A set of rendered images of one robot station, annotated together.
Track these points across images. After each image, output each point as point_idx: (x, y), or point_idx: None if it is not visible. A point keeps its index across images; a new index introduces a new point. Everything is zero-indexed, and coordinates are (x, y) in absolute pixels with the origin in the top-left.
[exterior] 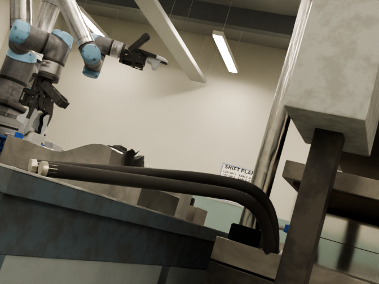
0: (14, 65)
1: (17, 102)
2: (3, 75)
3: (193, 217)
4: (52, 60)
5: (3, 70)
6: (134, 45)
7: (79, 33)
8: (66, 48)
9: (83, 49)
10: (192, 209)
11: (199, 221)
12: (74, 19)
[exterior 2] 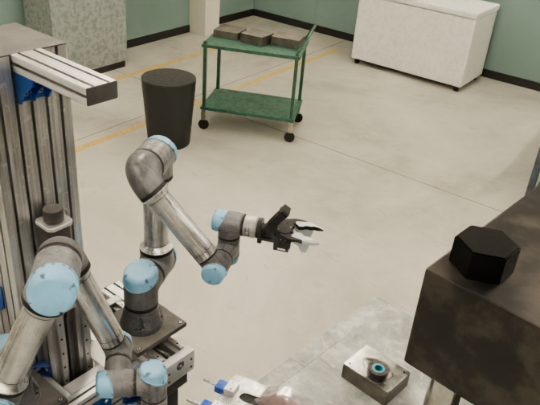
0: (134, 299)
1: (152, 332)
2: (127, 308)
3: (384, 402)
4: (149, 404)
5: (125, 302)
6: (271, 227)
7: (192, 252)
8: (160, 388)
9: (201, 274)
10: (382, 393)
11: (398, 391)
12: (181, 236)
